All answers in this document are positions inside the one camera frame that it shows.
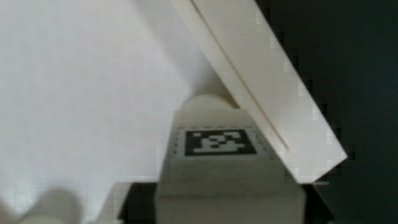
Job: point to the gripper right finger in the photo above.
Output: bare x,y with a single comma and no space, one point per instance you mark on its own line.
317,211

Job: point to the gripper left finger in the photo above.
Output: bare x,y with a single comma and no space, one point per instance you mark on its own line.
129,207

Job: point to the white table leg with tag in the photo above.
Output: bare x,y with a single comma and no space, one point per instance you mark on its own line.
227,185

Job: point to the white square tabletop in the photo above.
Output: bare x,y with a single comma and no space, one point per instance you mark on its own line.
106,62

